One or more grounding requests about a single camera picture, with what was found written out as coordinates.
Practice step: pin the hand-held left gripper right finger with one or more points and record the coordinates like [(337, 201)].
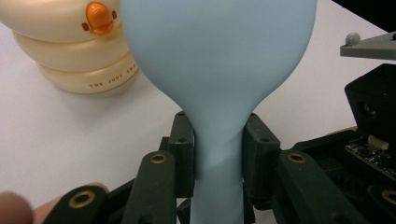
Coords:
[(260, 161)]

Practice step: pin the cream ringed duck cup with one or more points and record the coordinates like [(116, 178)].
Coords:
[(62, 53)]

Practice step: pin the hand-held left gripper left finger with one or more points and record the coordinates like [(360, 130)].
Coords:
[(183, 155)]

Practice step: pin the light blue hairbrush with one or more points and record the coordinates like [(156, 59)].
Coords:
[(218, 62)]

